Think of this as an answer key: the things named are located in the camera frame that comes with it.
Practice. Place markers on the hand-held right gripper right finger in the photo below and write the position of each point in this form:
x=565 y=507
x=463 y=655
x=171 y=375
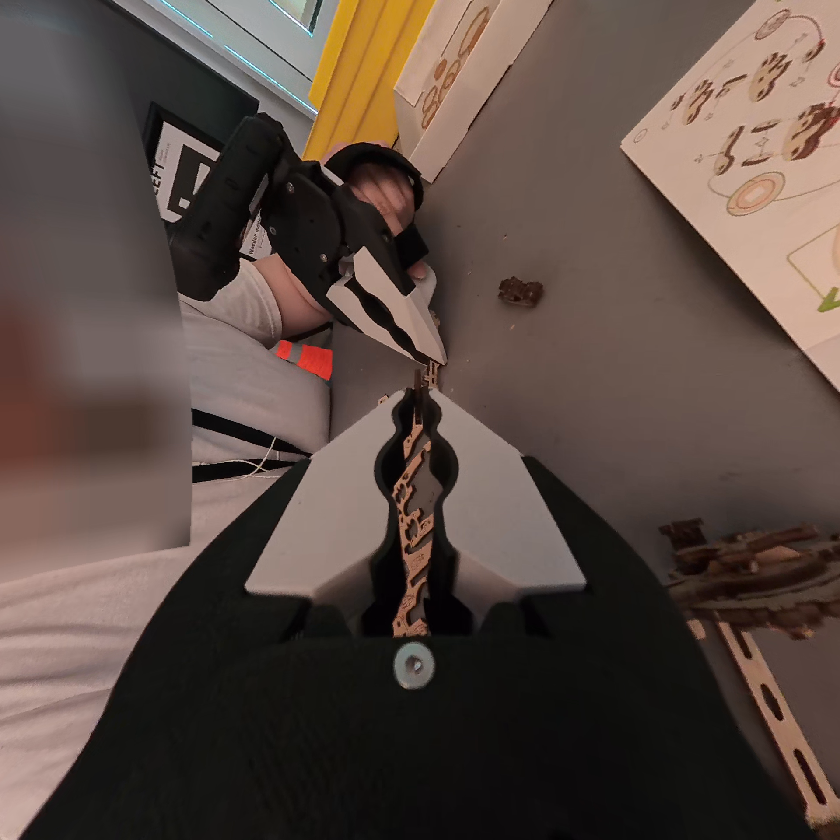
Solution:
x=512 y=525

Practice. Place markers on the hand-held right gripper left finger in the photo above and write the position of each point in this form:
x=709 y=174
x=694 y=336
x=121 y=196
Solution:
x=315 y=525

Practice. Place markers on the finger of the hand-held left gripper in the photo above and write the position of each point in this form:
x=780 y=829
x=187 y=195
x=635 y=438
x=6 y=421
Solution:
x=341 y=295
x=400 y=289

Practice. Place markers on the key-shaped wooden part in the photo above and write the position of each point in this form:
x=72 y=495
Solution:
x=434 y=374

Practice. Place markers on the person's left forearm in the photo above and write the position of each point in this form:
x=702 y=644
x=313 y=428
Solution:
x=295 y=308

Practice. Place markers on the laser-cut wooden parts sheet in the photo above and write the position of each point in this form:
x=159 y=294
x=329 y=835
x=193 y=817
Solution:
x=417 y=561

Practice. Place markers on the assembled wooden model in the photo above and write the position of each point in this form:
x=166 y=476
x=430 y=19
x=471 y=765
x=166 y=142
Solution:
x=754 y=584

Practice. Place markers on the person's left hand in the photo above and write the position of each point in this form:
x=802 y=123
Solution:
x=387 y=197

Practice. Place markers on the orange reflective strip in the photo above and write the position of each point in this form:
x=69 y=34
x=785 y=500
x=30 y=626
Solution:
x=305 y=359

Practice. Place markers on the dark wooden gear block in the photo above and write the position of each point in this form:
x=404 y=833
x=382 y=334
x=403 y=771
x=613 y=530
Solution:
x=522 y=293

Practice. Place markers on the black framed printed card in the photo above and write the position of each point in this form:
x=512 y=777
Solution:
x=177 y=190

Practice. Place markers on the yellow plastic bin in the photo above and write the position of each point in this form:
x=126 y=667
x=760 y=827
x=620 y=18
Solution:
x=354 y=79

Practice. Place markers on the white cardboard box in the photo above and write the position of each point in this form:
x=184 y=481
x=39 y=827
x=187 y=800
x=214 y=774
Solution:
x=459 y=131

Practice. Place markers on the white framed window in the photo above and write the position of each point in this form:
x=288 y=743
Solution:
x=249 y=39

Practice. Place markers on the open instruction booklet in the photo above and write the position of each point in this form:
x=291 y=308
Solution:
x=774 y=308

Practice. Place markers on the perforated wooden strip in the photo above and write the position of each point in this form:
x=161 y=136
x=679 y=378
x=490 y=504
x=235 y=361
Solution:
x=784 y=735

